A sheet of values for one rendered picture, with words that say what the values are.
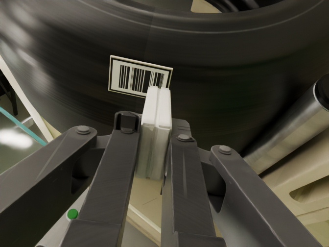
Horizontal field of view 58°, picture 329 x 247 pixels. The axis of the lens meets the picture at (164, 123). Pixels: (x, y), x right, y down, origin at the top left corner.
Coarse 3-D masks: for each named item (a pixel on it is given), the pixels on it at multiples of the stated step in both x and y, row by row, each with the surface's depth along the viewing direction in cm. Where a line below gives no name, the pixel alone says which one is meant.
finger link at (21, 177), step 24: (48, 144) 11; (72, 144) 12; (24, 168) 10; (48, 168) 10; (0, 192) 8; (24, 192) 8; (48, 192) 10; (72, 192) 12; (0, 216) 8; (24, 216) 9; (48, 216) 10; (0, 240) 8; (24, 240) 9
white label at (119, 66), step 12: (120, 60) 28; (132, 60) 28; (120, 72) 29; (132, 72) 29; (144, 72) 28; (156, 72) 28; (168, 72) 28; (120, 84) 30; (132, 84) 29; (144, 84) 29; (156, 84) 29; (168, 84) 29; (144, 96) 30
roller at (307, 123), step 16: (320, 80) 30; (304, 96) 32; (320, 96) 29; (288, 112) 35; (304, 112) 32; (320, 112) 30; (272, 128) 39; (288, 128) 35; (304, 128) 33; (320, 128) 32; (256, 144) 44; (272, 144) 39; (288, 144) 37; (256, 160) 45; (272, 160) 43
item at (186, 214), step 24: (192, 144) 13; (168, 168) 12; (192, 168) 11; (168, 192) 11; (192, 192) 10; (168, 216) 9; (192, 216) 9; (168, 240) 9; (192, 240) 7; (216, 240) 7
